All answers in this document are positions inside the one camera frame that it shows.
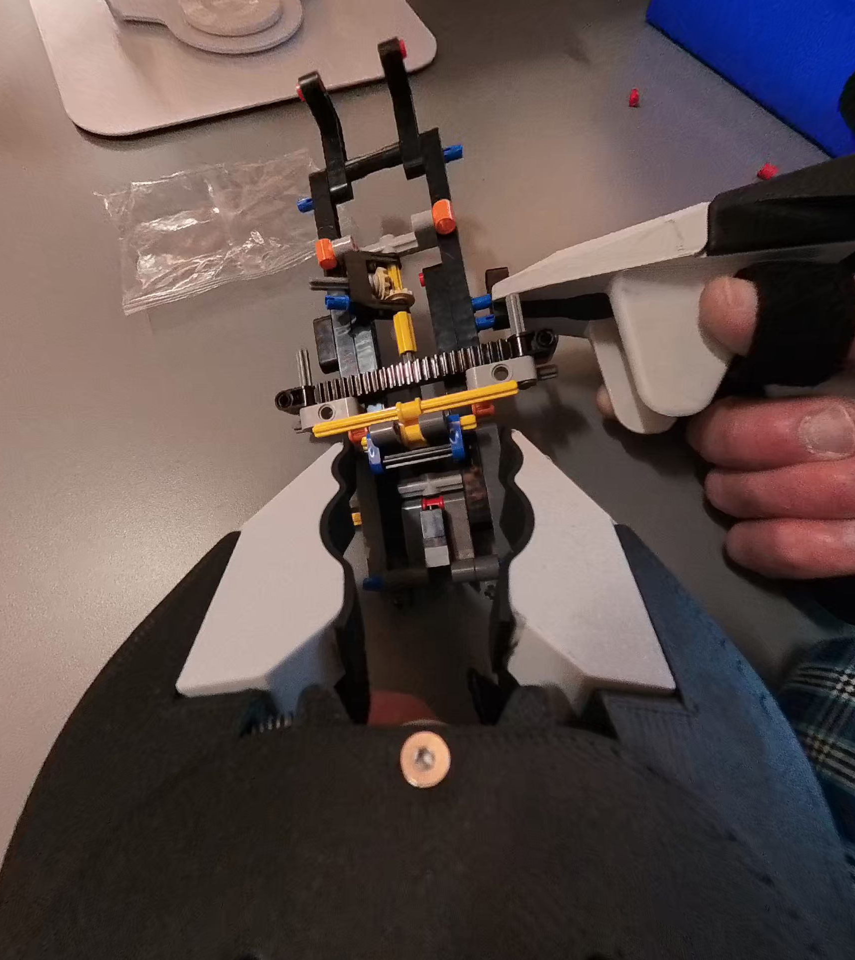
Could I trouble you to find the clear plastic bag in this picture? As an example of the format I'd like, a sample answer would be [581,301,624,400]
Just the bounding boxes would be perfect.
[93,148,324,316]

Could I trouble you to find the blue plastic bin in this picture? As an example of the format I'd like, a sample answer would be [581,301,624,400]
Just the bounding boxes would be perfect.
[645,0,855,159]

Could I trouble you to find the black lego chassis assembly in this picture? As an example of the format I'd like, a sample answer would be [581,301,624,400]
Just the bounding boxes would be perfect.
[274,37,560,605]

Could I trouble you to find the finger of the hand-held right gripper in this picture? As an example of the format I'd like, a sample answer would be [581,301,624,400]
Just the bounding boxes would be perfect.
[490,201,715,325]

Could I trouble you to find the white rounded base plate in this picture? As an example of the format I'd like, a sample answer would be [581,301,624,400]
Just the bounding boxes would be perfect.
[106,0,306,56]

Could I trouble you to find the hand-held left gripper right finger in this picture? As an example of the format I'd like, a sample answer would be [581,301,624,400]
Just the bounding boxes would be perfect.
[493,427,679,697]

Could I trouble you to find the person's right hand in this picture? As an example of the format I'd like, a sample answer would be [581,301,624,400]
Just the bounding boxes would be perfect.
[596,271,855,582]

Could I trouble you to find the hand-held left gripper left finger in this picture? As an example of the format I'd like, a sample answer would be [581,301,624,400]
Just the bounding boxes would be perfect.
[174,441,363,702]

